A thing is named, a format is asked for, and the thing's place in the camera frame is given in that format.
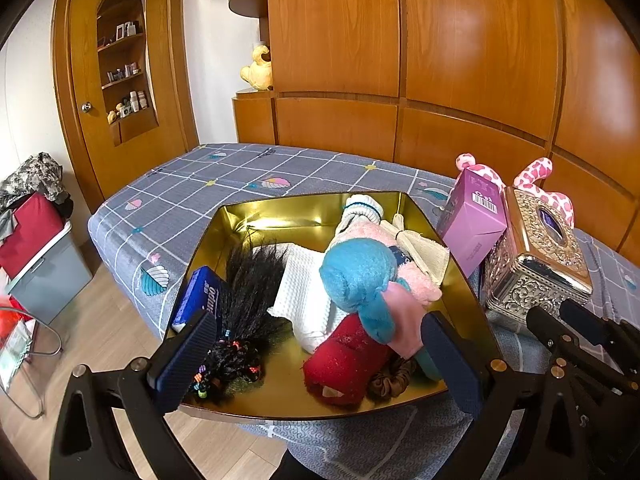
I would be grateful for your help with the camouflage cloth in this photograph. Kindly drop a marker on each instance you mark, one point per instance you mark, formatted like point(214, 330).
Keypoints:
point(35, 175)

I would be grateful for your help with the brown satin scrunchie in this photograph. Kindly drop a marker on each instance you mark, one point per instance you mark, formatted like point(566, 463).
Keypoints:
point(390, 380)

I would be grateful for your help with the pink spotted plush toy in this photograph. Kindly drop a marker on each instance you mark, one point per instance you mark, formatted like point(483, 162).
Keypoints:
point(535, 172)

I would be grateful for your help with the yellow plush toy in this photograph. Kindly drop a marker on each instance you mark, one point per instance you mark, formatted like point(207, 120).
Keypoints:
point(257, 70)

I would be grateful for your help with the gold metal tin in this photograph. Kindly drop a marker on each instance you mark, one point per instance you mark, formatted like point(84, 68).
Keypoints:
point(280, 210)

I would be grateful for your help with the red and white bag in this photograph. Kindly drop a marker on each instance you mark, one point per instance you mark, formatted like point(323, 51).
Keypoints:
point(12, 350)

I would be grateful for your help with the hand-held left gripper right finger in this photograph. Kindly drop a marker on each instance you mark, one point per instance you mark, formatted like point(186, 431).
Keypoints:
point(450, 362)

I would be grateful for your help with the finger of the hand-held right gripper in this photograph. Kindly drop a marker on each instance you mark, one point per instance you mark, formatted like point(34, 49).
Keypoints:
point(582, 317)
point(545, 322)

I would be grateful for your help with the wooden wardrobe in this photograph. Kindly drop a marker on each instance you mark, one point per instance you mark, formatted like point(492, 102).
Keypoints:
point(450, 60)

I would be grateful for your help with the white sock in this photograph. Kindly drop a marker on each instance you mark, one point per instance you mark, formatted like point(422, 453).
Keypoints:
point(365, 207)

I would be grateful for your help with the blue tissue packet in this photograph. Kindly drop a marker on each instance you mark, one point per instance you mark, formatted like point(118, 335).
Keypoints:
point(197, 295)

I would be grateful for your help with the white waffle cloth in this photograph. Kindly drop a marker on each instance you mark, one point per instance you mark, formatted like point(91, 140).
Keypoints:
point(300, 280)

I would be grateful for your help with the group of small bottles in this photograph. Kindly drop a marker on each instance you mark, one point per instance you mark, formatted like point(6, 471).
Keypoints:
point(132, 100)

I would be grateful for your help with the red fluffy sock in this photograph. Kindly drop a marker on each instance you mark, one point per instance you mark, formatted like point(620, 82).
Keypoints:
point(345, 355)

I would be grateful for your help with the purple carton box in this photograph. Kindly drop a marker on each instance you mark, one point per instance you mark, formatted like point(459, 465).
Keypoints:
point(470, 225)

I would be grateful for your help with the metal door knob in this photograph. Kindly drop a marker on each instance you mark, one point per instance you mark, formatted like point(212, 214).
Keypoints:
point(88, 107)

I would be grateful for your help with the wooden door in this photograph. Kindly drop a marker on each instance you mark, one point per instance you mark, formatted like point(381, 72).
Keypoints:
point(85, 160)

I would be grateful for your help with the ornate gold tissue box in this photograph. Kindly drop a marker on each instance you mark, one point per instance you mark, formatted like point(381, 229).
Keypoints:
point(530, 270)

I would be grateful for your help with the blue plush toy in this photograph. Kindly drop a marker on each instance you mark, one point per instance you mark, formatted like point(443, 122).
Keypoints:
point(360, 270)

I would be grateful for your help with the grey storage bin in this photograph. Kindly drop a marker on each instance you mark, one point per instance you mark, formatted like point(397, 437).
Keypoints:
point(50, 280)

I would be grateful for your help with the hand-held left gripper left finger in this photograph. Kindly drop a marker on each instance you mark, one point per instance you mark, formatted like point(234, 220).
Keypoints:
point(182, 360)

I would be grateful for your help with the black braided wig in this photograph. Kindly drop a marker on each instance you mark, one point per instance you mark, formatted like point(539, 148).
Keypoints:
point(245, 300)

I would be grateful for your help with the red cloth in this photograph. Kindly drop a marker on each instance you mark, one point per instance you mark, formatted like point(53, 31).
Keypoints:
point(30, 230)

